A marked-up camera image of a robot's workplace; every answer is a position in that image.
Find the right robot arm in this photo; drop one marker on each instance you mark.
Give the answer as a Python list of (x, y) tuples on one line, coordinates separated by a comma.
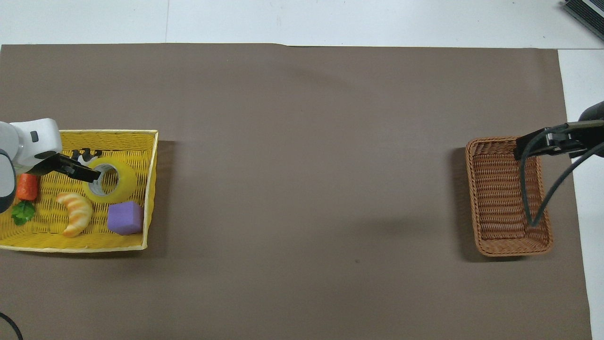
[(594, 112)]

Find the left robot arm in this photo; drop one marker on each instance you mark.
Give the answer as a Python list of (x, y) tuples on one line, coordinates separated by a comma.
[(33, 137)]

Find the yellow woven basket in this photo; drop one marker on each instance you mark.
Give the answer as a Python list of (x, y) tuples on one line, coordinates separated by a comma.
[(137, 156)]

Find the yellow tape roll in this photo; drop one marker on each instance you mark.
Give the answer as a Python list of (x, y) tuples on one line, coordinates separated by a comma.
[(125, 184)]

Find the brown wicker basket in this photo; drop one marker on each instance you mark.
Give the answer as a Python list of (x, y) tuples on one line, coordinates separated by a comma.
[(500, 198)]

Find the purple foam cube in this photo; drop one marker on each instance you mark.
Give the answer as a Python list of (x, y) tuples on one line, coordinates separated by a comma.
[(125, 218)]

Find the black and white toy animal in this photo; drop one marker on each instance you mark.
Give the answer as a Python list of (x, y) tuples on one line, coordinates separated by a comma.
[(86, 154)]

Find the toy croissant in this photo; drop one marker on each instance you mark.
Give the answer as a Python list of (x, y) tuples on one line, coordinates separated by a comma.
[(78, 212)]

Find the toy carrot with green leaves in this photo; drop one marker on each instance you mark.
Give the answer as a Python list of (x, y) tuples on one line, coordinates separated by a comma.
[(27, 188)]

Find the dark ribbed object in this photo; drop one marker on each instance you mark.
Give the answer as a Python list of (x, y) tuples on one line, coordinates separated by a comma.
[(587, 14)]

